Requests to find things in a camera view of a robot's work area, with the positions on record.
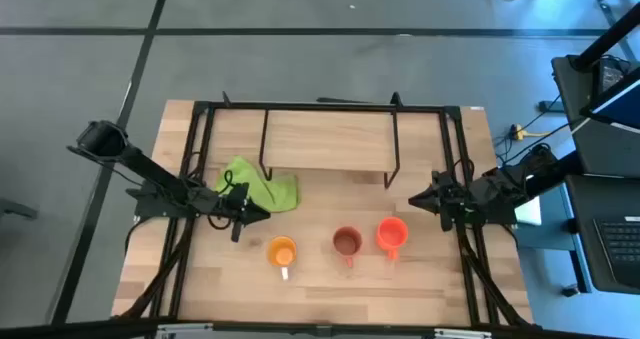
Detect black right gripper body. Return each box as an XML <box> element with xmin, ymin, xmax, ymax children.
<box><xmin>430</xmin><ymin>171</ymin><xmax>470</xmax><ymax>221</ymax></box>

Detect yellow mug with white handle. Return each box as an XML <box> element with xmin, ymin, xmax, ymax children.
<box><xmin>267</xmin><ymin>235</ymin><xmax>299</xmax><ymax>282</ymax></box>

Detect white box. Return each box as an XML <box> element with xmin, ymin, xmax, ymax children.
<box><xmin>514</xmin><ymin>196</ymin><xmax>543</xmax><ymax>227</ymax></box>

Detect wooden shelf with black legs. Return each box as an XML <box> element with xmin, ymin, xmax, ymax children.
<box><xmin>257</xmin><ymin>107</ymin><xmax>402</xmax><ymax>190</ymax></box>

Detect black laptop desk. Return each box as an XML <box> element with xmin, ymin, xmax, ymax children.
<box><xmin>563</xmin><ymin>173</ymin><xmax>640</xmax><ymax>296</ymax></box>

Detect brown mug with orange handle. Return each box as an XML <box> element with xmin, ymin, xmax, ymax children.
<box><xmin>332</xmin><ymin>225</ymin><xmax>364</xmax><ymax>269</ymax></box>

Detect black monitor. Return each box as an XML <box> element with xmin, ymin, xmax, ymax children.
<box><xmin>579</xmin><ymin>78</ymin><xmax>640</xmax><ymax>130</ymax></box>

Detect black side desk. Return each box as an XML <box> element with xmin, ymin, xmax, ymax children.
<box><xmin>551</xmin><ymin>53</ymin><xmax>640</xmax><ymax>178</ymax></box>

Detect black bottom crossbar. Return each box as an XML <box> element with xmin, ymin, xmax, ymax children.
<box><xmin>0</xmin><ymin>317</ymin><xmax>640</xmax><ymax>339</ymax></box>

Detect black floor cables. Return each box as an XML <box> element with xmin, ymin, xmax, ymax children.
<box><xmin>492</xmin><ymin>93</ymin><xmax>586</xmax><ymax>168</ymax></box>

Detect bright orange mug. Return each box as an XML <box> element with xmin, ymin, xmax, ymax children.
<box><xmin>375</xmin><ymin>216</ymin><xmax>410</xmax><ymax>262</ymax></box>

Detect green cloth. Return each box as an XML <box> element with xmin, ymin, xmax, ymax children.
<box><xmin>214</xmin><ymin>155</ymin><xmax>301</xmax><ymax>214</ymax></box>

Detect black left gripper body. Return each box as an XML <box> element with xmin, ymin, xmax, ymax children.
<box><xmin>219</xmin><ymin>181</ymin><xmax>252</xmax><ymax>228</ymax></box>

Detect black metal table frame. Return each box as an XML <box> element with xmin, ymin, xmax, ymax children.
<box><xmin>112</xmin><ymin>91</ymin><xmax>542</xmax><ymax>330</ymax></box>

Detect black slanted pole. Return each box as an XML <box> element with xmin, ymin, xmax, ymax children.
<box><xmin>569</xmin><ymin>16</ymin><xmax>640</xmax><ymax>73</ymax></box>

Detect laptop keyboard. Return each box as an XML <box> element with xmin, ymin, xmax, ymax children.
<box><xmin>592</xmin><ymin>213</ymin><xmax>640</xmax><ymax>289</ymax></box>

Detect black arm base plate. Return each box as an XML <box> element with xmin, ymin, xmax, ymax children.
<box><xmin>449</xmin><ymin>198</ymin><xmax>519</xmax><ymax>226</ymax></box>
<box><xmin>127</xmin><ymin>186</ymin><xmax>201</xmax><ymax>220</ymax></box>

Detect dark chair leg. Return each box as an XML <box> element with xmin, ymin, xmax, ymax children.
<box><xmin>0</xmin><ymin>197</ymin><xmax>39</xmax><ymax>221</ymax></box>

